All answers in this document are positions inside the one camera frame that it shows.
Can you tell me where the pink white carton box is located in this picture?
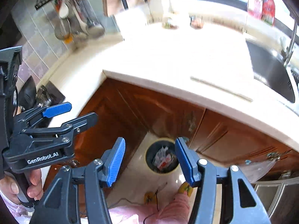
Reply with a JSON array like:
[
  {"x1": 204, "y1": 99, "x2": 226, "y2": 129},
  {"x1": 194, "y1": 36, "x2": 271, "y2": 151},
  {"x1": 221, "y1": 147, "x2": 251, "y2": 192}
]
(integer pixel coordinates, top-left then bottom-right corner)
[{"x1": 153, "y1": 154, "x2": 175, "y2": 171}]

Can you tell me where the round black trash bin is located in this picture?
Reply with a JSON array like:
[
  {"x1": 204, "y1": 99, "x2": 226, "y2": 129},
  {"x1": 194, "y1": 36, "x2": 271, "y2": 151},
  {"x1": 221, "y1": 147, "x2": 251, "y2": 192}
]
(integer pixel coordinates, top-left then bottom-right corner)
[{"x1": 145, "y1": 138, "x2": 179, "y2": 175}]

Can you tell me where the person's left hand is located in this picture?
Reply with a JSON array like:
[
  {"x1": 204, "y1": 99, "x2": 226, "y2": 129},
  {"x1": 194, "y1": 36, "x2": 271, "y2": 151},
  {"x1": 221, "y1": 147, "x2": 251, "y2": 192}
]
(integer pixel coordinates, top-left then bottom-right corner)
[{"x1": 1, "y1": 169, "x2": 44, "y2": 204}]

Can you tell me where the yellow slipper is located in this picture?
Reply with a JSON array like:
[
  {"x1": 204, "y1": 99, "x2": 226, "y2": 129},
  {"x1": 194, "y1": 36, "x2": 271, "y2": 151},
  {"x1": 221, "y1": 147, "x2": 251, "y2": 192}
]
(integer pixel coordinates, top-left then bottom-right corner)
[
  {"x1": 143, "y1": 191, "x2": 157, "y2": 205},
  {"x1": 177, "y1": 181, "x2": 193, "y2": 197}
]

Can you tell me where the black stove top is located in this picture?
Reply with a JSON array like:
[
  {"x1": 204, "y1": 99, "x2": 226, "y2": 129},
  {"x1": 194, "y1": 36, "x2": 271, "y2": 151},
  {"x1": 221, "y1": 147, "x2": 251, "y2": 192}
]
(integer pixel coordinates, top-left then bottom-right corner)
[{"x1": 18, "y1": 76, "x2": 65, "y2": 111}]

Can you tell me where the blue cabinet knob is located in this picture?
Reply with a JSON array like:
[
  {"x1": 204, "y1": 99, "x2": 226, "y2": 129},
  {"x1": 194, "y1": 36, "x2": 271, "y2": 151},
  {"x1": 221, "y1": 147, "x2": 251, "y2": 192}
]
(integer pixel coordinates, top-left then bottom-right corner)
[{"x1": 245, "y1": 159, "x2": 252, "y2": 165}]

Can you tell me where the mesh strainer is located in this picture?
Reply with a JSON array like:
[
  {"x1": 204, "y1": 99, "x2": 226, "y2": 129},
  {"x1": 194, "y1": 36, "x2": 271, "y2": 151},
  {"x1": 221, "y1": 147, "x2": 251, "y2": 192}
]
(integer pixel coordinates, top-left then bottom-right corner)
[{"x1": 54, "y1": 18, "x2": 73, "y2": 44}]

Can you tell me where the brown cardboard sheet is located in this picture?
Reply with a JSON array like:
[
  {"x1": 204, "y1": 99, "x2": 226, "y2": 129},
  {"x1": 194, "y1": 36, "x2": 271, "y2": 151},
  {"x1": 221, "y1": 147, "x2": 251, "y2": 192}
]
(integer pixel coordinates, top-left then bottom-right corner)
[{"x1": 190, "y1": 76, "x2": 253, "y2": 102}]

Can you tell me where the steel ladle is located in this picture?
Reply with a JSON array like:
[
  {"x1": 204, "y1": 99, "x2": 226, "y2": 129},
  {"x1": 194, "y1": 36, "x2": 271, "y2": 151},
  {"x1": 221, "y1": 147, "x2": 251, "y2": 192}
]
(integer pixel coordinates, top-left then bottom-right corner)
[{"x1": 71, "y1": 0, "x2": 105, "y2": 39}]

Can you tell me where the white rice spoon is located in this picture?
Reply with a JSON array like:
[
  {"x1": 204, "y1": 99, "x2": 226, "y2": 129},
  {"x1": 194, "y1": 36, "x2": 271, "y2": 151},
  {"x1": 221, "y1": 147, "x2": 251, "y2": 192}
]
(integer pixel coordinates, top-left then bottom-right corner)
[{"x1": 59, "y1": 3, "x2": 69, "y2": 19}]

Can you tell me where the stainless steel sink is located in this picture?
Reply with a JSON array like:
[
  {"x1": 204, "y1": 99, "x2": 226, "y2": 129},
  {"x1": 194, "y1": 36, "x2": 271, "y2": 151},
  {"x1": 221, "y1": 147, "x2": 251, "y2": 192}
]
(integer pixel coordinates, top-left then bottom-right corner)
[{"x1": 246, "y1": 39, "x2": 298, "y2": 104}]

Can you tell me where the steel gooseneck faucet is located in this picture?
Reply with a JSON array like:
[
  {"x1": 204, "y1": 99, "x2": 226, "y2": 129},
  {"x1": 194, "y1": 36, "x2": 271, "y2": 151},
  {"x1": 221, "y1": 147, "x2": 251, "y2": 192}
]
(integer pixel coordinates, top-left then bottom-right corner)
[{"x1": 281, "y1": 21, "x2": 298, "y2": 68}]

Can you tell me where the red spray cleaner bottle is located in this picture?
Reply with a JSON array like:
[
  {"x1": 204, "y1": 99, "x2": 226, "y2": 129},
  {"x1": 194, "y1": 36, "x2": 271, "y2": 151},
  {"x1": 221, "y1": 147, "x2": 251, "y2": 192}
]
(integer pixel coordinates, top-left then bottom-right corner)
[{"x1": 261, "y1": 0, "x2": 275, "y2": 26}]

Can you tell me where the pink dish soap bottle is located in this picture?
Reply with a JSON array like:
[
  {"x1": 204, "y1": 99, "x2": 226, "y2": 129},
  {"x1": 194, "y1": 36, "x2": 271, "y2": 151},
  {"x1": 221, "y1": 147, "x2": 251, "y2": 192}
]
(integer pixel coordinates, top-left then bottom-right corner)
[{"x1": 247, "y1": 0, "x2": 263, "y2": 20}]

